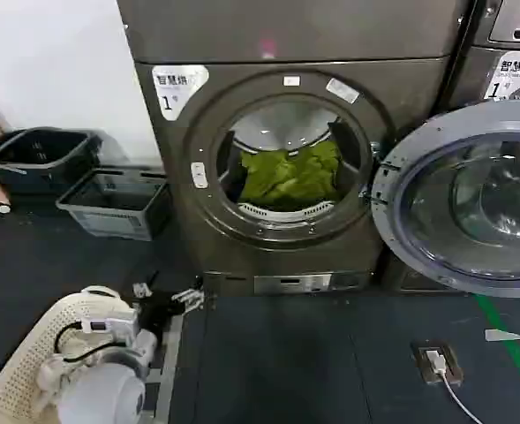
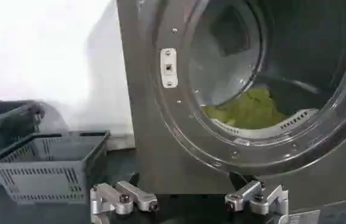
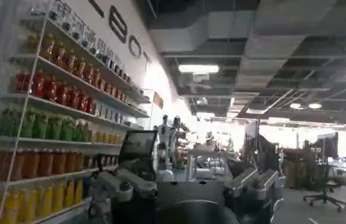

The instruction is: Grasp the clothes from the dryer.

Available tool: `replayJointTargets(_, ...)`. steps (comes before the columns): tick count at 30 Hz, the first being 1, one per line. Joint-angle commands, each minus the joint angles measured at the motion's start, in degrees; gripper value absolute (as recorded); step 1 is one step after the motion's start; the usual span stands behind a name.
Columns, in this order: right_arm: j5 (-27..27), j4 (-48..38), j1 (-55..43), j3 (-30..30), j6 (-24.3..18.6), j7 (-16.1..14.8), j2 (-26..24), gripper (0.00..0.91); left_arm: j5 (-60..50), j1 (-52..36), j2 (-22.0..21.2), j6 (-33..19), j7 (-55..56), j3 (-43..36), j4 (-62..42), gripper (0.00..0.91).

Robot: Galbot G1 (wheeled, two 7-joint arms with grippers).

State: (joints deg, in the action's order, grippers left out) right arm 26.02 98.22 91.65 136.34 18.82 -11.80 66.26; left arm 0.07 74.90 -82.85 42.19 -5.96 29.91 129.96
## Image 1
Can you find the green cloth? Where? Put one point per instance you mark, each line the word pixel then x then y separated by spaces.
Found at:
pixel 295 176

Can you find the grey dryer with round opening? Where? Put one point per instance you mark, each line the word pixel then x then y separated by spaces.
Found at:
pixel 401 88

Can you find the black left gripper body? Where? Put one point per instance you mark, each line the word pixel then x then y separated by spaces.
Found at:
pixel 158 311

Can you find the white tape piece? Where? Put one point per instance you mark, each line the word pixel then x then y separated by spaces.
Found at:
pixel 502 335

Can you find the white power plug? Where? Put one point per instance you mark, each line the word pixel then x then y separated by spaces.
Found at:
pixel 436 360

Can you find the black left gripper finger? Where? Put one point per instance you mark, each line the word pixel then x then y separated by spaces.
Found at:
pixel 190 300
pixel 144 290

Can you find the metal floor socket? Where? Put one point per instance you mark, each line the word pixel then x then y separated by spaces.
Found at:
pixel 456 362

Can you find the grey dryer with white label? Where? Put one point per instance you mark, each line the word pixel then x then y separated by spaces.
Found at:
pixel 476 70

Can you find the dark blue plastic basket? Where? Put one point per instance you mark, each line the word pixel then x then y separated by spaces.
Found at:
pixel 72 150

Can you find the white perforated laundry basket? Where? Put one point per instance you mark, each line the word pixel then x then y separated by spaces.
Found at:
pixel 25 353

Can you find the green floor tape strip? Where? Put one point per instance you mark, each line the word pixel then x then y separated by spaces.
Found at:
pixel 504 331

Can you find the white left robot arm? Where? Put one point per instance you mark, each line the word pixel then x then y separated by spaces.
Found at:
pixel 105 388

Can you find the grey plastic basket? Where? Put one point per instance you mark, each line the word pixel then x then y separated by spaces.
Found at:
pixel 109 218

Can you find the round glass dryer door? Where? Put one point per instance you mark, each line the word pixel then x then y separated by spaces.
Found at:
pixel 423 176

